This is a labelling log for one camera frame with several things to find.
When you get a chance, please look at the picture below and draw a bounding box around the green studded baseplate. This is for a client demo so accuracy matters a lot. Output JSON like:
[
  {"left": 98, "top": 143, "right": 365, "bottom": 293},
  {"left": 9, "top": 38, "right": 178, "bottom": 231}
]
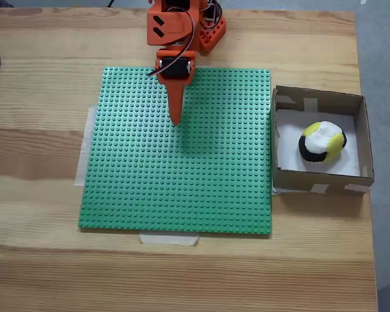
[{"left": 77, "top": 66, "right": 273, "bottom": 235}]

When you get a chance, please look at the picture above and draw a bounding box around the thin gripper motor cable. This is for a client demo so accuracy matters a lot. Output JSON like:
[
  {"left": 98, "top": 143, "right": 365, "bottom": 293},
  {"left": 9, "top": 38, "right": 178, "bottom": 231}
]
[{"left": 147, "top": 9, "right": 196, "bottom": 78}]

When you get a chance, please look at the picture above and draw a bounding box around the white paper box lining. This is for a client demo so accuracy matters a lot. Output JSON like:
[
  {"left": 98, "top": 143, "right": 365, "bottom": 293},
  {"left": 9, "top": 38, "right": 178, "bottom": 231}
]
[{"left": 274, "top": 109, "right": 361, "bottom": 176}]

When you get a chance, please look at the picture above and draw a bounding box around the open cardboard box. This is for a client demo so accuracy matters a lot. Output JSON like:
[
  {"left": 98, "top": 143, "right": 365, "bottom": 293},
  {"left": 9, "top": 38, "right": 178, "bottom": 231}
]
[{"left": 271, "top": 84, "right": 375, "bottom": 196}]

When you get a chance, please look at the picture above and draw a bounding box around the yellow black white fabric ball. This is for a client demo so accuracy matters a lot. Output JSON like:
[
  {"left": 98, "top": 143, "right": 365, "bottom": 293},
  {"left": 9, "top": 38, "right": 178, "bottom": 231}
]
[{"left": 298, "top": 120, "right": 348, "bottom": 164}]

